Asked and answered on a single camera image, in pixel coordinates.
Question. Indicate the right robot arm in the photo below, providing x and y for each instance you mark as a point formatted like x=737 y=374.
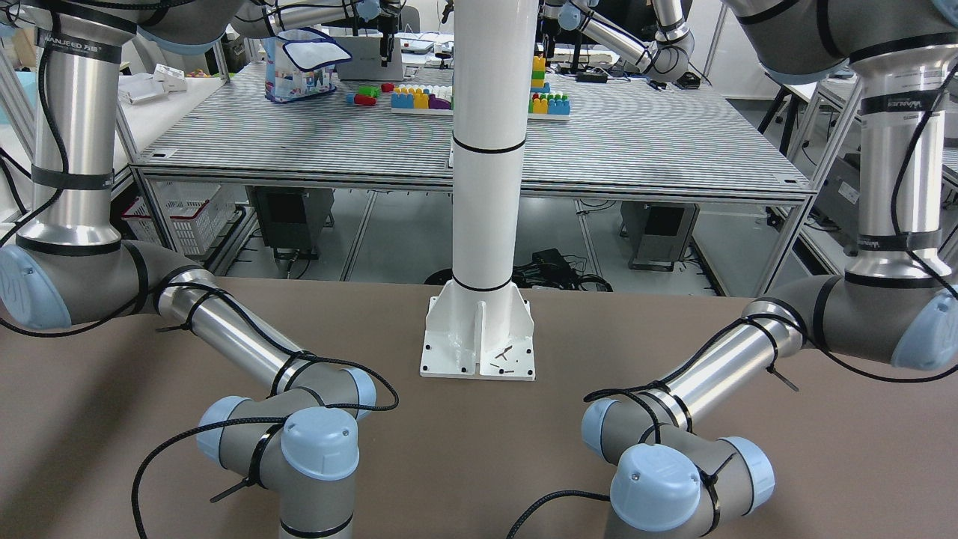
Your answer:
x=65 y=269

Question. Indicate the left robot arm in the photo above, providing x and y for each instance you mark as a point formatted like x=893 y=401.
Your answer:
x=894 y=304

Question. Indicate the patterned plastic bag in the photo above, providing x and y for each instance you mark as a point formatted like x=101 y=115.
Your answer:
x=299 y=64

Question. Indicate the white plastic crate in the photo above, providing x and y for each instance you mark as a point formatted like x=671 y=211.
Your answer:
x=196 y=213

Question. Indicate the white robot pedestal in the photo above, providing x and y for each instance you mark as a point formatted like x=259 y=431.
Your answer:
x=480 y=326

